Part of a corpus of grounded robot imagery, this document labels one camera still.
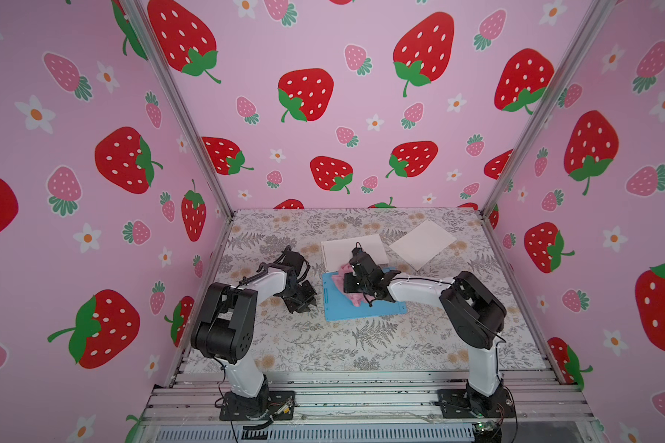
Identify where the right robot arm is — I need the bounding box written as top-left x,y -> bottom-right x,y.
343,245 -> 507,399

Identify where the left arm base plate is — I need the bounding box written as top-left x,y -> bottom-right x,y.
219,387 -> 296,422

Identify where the pink fluffy cloth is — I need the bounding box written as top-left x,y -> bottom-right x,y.
331,264 -> 365,308

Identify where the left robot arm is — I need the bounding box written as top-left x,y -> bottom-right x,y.
190,247 -> 316,401

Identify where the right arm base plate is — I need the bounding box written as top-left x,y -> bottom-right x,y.
436,385 -> 516,420

